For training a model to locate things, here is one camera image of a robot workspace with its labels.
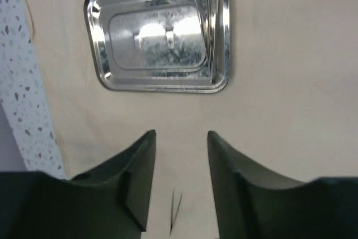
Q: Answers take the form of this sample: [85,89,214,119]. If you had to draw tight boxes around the steel instrument tray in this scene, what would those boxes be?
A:
[84,0,231,93]

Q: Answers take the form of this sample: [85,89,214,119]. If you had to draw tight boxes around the beige cloth wrap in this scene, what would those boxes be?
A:
[26,0,357,238]

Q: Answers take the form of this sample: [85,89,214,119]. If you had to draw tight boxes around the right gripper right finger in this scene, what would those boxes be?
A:
[207,131,357,238]

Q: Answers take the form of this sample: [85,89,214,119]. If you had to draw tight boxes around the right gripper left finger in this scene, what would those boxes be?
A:
[1,130,156,238]

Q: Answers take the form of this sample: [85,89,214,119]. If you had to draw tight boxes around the steel surgical instrument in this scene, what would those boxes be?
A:
[169,189,183,236]

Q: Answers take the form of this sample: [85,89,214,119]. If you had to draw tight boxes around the thin steel tweezers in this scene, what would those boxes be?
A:
[194,0,219,83]

